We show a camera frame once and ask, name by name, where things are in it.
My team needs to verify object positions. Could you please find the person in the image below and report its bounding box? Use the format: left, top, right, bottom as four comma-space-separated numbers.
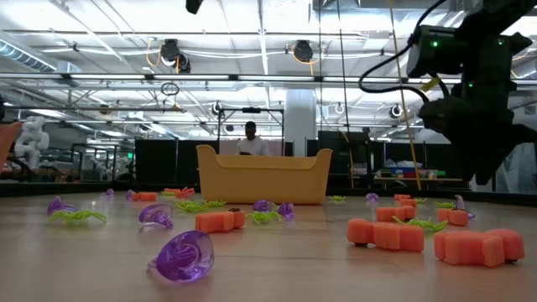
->
235, 120, 272, 157

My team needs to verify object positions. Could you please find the grey plastic sheet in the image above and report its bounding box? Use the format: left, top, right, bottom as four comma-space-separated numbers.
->
497, 142, 537, 194

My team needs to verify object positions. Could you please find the yellow plastic bin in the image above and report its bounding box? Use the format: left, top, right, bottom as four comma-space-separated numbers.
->
196, 144, 333, 206

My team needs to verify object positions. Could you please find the white humanoid robot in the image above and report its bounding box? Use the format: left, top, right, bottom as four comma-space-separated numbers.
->
13, 116, 50, 169

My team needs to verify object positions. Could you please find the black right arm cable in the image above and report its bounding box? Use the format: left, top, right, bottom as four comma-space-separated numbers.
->
357, 0, 448, 106

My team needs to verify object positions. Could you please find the white column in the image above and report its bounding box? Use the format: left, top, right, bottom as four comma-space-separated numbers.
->
284, 88, 318, 157

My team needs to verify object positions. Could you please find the black partition panel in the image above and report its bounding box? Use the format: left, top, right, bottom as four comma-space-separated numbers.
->
134, 138, 201, 185

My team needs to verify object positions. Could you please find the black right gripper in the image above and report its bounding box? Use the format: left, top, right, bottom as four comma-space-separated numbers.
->
418, 83, 537, 185

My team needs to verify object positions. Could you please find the long black cable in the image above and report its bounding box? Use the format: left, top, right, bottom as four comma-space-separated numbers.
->
335, 0, 356, 190

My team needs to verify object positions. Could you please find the black framed enclosure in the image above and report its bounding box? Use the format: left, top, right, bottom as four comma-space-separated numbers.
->
70, 143, 136, 182

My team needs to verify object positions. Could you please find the wooden table with supplies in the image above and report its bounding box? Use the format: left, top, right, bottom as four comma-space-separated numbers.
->
372, 159, 467, 190

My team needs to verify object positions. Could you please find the black ceiling cable reel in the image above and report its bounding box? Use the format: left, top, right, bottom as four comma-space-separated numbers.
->
159, 38, 181, 64
292, 39, 315, 64

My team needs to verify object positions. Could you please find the black stand frame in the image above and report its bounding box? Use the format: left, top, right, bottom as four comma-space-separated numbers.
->
216, 107, 285, 157

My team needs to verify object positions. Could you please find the long yellow cable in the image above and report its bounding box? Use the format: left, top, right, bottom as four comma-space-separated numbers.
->
388, 0, 423, 190

